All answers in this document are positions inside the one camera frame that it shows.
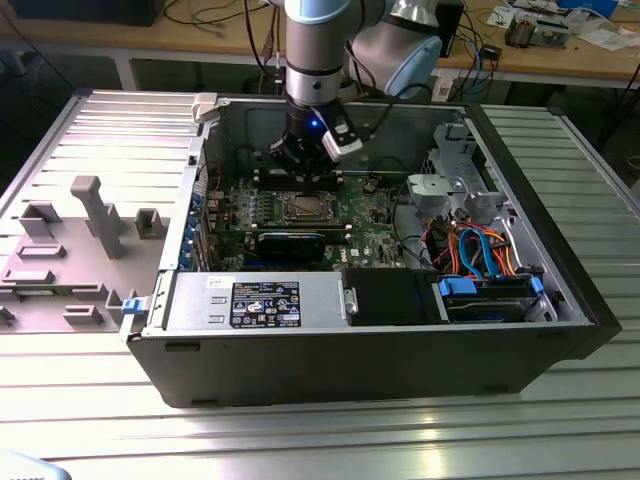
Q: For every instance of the white rounded object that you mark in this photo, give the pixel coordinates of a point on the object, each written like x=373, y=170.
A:
x=25, y=467

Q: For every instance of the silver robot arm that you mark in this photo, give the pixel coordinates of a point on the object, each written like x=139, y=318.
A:
x=312, y=50

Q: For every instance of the black PC case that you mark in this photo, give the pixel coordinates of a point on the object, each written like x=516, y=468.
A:
x=350, y=370

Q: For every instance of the white papers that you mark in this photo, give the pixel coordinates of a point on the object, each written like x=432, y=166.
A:
x=607, y=37

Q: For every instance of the black RAM slot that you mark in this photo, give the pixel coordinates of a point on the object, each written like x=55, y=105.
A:
x=335, y=227
x=336, y=235
x=265, y=174
x=270, y=187
x=267, y=179
x=270, y=183
x=335, y=231

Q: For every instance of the green motherboard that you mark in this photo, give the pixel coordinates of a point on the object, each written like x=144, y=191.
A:
x=367, y=220

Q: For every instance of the hard disk in blue carrier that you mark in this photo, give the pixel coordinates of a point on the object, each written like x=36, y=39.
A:
x=480, y=307

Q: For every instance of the silver latch plate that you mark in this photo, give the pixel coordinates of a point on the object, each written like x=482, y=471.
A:
x=349, y=300

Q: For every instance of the CPU socket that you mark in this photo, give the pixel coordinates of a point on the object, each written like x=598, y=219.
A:
x=287, y=216

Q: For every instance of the small black device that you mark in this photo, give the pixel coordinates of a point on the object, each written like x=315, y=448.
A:
x=492, y=52

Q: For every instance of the silver drive cage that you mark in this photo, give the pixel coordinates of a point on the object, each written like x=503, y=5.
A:
x=450, y=145

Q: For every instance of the black graphics card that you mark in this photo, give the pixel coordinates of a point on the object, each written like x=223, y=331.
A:
x=290, y=246

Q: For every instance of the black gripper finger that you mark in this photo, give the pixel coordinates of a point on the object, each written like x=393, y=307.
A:
x=290, y=157
x=322, y=167

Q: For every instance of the blue box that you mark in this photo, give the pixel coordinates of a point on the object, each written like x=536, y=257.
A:
x=590, y=5

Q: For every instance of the grey parts rack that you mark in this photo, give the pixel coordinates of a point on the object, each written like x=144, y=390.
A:
x=75, y=280

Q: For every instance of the grey electronic device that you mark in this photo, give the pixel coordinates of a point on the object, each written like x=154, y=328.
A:
x=550, y=32

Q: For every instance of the blue case latch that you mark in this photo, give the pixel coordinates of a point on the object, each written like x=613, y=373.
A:
x=132, y=306

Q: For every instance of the silver power supply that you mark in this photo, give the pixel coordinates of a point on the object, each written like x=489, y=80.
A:
x=200, y=300

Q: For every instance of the black box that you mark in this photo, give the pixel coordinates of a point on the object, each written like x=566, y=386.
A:
x=85, y=10

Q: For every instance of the wooden desk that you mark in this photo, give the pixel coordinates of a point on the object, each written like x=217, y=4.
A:
x=200, y=40

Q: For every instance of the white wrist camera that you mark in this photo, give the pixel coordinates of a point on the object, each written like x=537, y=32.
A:
x=345, y=145

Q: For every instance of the white label sheet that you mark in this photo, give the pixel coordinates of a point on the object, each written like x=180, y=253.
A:
x=447, y=90

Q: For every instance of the blue expansion card retainer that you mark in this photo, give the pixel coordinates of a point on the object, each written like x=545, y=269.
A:
x=189, y=235

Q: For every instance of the silver CPU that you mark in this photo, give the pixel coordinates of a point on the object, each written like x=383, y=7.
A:
x=309, y=206

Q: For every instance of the silver metal bracket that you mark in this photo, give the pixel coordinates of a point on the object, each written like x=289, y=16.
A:
x=427, y=192

